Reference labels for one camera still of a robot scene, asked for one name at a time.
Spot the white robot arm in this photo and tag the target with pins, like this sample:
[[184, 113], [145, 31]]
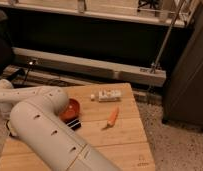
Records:
[[34, 114]]

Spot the white rectangular box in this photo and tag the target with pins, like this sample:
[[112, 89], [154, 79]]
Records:
[[106, 96]]

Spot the orange toy carrot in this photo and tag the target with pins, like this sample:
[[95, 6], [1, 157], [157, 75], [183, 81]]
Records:
[[112, 118]]

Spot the red-brown wooden bowl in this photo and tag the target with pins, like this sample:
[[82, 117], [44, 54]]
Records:
[[71, 112]]

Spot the black white striped block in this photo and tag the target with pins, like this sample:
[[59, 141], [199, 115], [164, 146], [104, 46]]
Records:
[[74, 124]]

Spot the dark grey cabinet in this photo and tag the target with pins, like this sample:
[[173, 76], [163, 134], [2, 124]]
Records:
[[183, 95]]

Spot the metal diagonal pole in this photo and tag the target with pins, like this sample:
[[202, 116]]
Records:
[[154, 65]]

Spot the black office chair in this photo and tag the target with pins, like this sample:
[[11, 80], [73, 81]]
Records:
[[6, 52]]

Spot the long white baseboard rail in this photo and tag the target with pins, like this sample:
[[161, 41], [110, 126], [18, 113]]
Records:
[[135, 74]]

